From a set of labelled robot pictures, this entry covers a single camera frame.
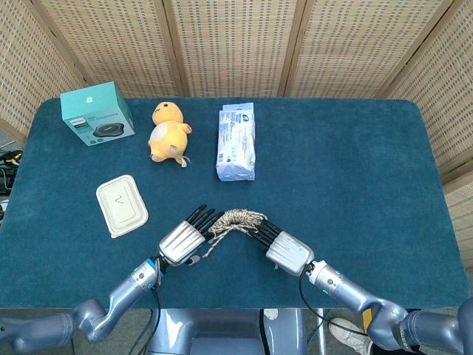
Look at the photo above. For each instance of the pale blue tissue pack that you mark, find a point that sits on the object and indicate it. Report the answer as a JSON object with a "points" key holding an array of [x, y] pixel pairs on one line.
{"points": [[235, 148]]}

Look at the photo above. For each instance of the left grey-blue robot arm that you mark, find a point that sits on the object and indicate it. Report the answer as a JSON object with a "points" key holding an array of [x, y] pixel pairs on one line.
{"points": [[125, 288]]}

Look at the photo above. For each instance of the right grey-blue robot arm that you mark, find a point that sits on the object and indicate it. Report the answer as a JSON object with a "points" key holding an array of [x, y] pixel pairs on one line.
{"points": [[351, 292]]}

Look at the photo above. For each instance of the white rectangular container lid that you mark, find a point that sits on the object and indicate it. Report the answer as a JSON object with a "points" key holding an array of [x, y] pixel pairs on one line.
{"points": [[122, 207]]}

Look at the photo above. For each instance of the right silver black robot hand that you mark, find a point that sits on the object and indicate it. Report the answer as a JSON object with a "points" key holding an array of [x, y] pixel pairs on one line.
{"points": [[290, 253]]}

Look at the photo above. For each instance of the woven wooden folding screen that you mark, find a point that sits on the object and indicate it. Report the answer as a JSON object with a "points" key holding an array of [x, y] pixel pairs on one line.
{"points": [[240, 44]]}

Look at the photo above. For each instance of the yellow plush toy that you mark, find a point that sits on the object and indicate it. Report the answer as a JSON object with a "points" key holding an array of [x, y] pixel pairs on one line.
{"points": [[168, 138]]}

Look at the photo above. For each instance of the teal Philips speaker box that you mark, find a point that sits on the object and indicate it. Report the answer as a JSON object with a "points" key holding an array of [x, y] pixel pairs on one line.
{"points": [[92, 107]]}

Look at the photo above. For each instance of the grey-blue robot torso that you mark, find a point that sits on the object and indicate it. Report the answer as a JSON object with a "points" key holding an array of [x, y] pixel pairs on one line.
{"points": [[207, 333]]}

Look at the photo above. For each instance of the white sneaker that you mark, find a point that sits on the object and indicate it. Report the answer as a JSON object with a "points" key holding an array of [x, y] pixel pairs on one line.
{"points": [[347, 329], [271, 314]]}

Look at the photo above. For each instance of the blue table cloth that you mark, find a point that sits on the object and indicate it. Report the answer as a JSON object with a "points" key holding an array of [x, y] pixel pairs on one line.
{"points": [[332, 177]]}

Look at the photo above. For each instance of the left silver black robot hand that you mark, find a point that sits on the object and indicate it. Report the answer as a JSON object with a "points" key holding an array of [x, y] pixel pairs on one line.
{"points": [[181, 242]]}

